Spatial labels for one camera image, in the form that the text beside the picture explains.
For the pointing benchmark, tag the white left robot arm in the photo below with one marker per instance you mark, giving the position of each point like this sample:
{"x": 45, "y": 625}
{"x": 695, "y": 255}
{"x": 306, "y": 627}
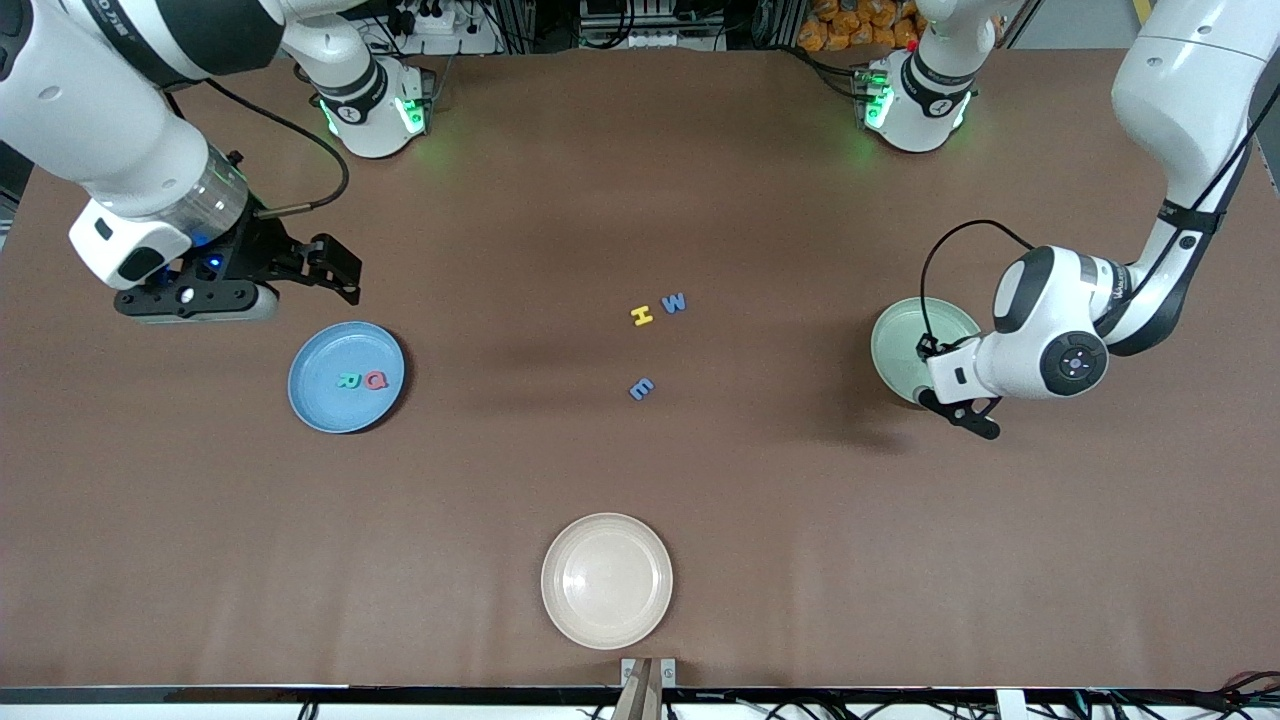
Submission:
{"x": 1020, "y": 370}

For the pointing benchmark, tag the blue plate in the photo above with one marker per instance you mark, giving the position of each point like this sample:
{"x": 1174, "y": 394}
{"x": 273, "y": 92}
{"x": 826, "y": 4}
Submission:
{"x": 340, "y": 345}

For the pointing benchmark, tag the red letter Q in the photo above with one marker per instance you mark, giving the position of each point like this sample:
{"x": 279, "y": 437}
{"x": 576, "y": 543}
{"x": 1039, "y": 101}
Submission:
{"x": 368, "y": 380}

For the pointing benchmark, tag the teal letter R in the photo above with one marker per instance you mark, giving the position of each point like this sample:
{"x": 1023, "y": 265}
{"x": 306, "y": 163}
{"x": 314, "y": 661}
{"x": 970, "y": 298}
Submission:
{"x": 346, "y": 381}

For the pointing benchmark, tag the green plate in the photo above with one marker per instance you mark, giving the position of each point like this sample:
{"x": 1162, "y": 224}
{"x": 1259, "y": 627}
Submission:
{"x": 895, "y": 350}

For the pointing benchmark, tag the blue letter E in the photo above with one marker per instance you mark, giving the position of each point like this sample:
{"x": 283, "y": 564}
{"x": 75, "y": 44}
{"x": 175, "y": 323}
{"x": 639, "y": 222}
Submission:
{"x": 640, "y": 390}

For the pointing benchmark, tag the small metal bracket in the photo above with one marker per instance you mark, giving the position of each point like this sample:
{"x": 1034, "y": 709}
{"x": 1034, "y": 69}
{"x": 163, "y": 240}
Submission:
{"x": 628, "y": 670}

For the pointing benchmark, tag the wooden stick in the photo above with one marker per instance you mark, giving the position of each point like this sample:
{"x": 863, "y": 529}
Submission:
{"x": 640, "y": 700}

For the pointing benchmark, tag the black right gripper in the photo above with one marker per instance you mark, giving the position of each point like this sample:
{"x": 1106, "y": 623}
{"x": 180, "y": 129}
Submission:
{"x": 262, "y": 246}

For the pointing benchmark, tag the white power strip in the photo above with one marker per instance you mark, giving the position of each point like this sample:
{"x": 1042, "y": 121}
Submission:
{"x": 440, "y": 25}

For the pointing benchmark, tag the yellow letter H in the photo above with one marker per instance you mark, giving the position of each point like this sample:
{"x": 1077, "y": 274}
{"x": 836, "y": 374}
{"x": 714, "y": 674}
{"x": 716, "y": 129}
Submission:
{"x": 642, "y": 316}

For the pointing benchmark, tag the aluminium frame post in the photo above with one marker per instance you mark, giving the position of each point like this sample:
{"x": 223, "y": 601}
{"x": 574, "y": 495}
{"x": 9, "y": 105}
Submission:
{"x": 520, "y": 25}
{"x": 775, "y": 25}

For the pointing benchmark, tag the beige plate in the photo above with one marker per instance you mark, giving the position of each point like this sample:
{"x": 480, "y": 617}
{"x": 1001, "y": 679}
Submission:
{"x": 607, "y": 580}

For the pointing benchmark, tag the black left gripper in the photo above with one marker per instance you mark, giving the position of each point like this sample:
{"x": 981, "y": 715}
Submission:
{"x": 924, "y": 350}

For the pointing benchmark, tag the blue letter W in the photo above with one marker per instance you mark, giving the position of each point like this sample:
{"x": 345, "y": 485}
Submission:
{"x": 674, "y": 304}

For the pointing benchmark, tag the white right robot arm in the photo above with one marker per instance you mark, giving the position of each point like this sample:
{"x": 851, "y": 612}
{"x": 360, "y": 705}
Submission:
{"x": 100, "y": 130}

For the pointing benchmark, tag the bag of orange items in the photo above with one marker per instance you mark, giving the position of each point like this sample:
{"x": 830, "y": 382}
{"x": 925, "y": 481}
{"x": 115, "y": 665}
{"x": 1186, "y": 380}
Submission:
{"x": 850, "y": 25}

